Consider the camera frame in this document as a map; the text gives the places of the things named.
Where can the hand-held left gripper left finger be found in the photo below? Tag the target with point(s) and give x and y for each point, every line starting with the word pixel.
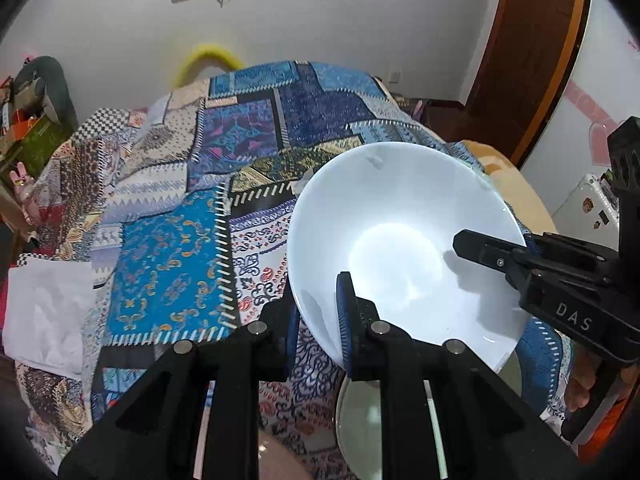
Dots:
pixel 280 332

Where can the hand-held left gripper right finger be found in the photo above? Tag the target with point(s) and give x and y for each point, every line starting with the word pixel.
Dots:
pixel 343 320

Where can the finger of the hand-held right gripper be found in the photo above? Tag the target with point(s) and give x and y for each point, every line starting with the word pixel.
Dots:
pixel 560 246
pixel 485 252

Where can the white polka dot bowl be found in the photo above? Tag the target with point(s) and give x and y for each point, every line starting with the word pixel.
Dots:
pixel 395 240

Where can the mint green plate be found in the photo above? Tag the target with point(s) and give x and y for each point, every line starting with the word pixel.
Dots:
pixel 361 425

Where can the person's right hand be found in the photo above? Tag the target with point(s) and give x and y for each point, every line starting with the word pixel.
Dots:
pixel 580 385

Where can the white appliance with stickers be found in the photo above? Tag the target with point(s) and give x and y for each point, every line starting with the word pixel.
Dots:
pixel 585 210

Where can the patchwork printed blanket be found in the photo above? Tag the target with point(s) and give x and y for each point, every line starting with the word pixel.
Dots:
pixel 175 210

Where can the white fridge with pink stickers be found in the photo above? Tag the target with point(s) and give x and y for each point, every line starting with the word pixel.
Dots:
pixel 600 60

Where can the wooden door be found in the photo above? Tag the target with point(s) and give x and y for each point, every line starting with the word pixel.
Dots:
pixel 530 50

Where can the white cloth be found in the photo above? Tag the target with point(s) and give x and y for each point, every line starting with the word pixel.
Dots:
pixel 45 315

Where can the pink doll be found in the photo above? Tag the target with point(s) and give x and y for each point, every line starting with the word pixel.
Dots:
pixel 22 190

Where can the green cardboard box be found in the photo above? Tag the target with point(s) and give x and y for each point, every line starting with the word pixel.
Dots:
pixel 35 145

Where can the wall socket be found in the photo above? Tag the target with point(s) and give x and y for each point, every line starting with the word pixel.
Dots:
pixel 394 76

